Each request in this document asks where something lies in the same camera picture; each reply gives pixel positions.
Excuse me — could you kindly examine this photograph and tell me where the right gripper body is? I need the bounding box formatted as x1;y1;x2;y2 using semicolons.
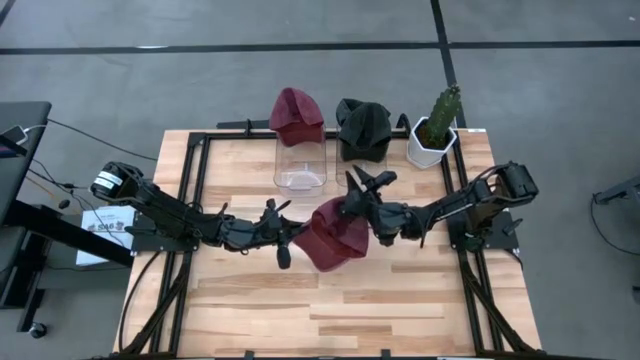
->
367;193;407;247

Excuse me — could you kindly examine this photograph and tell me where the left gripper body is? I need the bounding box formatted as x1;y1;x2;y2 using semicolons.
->
252;214;277;250

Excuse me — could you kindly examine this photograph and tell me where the black baseball cap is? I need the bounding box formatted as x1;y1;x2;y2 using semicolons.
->
335;98;393;150
339;139;389;163

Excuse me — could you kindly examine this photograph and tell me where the maroon baseball cap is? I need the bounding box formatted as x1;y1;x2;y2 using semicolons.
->
268;87;325;148
292;195;371;273

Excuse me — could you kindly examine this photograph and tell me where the white hexagonal plant pot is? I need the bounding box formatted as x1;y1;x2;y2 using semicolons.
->
405;116;459;170

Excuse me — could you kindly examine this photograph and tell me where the green cactus plant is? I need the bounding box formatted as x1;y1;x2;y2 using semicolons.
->
424;83;462;150

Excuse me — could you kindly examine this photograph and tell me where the white printed paper sheet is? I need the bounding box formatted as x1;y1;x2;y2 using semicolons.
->
75;204;136;267

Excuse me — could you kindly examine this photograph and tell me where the black side table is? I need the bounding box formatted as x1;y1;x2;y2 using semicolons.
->
0;101;135;334

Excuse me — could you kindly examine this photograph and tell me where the smartphone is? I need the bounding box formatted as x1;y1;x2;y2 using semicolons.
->
0;124;30;147

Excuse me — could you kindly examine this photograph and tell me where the black metal table frame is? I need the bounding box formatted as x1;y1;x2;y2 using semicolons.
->
113;127;546;360

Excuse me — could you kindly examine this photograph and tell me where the black edge bracket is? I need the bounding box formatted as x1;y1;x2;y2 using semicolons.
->
215;118;281;131

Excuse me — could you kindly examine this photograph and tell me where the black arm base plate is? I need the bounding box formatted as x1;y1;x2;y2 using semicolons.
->
448;212;521;251
124;219;202;253

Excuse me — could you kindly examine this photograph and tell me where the black frame-side cable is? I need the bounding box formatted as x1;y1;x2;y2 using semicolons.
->
118;249;169;354

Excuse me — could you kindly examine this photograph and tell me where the black floor cable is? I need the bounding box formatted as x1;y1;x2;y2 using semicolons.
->
589;192;640;257
47;118;160;163

